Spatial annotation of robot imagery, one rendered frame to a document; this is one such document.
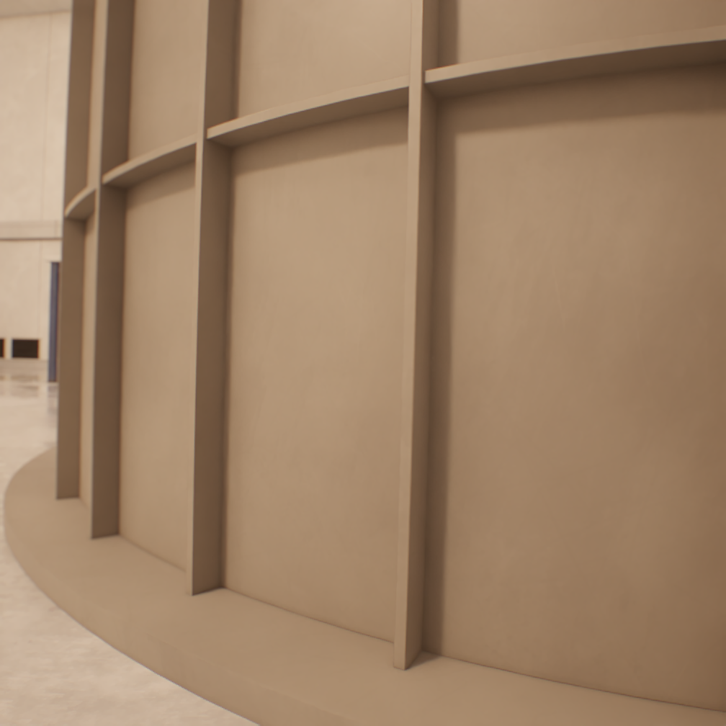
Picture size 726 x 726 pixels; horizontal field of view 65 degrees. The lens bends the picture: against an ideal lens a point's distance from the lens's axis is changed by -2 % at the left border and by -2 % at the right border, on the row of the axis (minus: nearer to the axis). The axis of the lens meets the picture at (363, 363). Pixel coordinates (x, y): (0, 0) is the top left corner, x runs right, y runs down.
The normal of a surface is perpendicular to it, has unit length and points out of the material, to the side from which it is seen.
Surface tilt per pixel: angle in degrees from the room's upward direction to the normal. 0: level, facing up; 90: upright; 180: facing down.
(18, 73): 90
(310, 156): 90
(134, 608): 0
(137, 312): 90
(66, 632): 0
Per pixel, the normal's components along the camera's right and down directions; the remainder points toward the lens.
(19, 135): -0.13, 0.00
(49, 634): 0.03, -1.00
